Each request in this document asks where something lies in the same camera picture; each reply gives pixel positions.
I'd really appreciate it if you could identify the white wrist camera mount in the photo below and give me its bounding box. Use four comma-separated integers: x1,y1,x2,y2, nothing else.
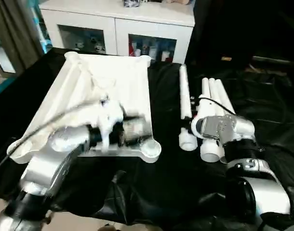
89,100,125,152
190,94,225,121

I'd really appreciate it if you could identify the white plastic table top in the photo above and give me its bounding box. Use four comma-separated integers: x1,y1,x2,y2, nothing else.
6,51,162,164

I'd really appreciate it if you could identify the black plastic mat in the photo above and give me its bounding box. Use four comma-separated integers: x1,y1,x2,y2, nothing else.
0,47,294,231

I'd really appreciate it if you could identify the grey-brown curtain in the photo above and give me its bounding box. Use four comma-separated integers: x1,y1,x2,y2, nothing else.
0,0,43,75

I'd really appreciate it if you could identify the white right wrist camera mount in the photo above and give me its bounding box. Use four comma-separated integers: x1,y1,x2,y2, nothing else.
190,94,225,121

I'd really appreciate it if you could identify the white glass-door cabinet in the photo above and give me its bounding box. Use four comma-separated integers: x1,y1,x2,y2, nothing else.
40,0,195,64

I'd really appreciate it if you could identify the teal plastic frame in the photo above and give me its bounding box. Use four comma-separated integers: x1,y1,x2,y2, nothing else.
0,72,17,100

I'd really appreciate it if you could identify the light blue patterned strip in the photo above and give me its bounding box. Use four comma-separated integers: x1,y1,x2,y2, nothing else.
31,0,53,55

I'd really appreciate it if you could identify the white plastic table leg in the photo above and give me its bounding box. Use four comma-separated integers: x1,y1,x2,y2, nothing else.
178,64,198,151
200,77,224,162
214,78,236,115
208,77,231,165

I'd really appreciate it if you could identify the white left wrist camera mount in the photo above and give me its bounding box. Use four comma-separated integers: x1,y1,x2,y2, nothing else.
89,100,125,152

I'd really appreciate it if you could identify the black box with yellow label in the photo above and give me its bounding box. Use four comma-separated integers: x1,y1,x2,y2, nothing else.
185,0,254,70

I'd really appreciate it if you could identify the dark metal rail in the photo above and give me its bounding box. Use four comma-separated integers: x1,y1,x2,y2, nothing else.
252,55,294,64

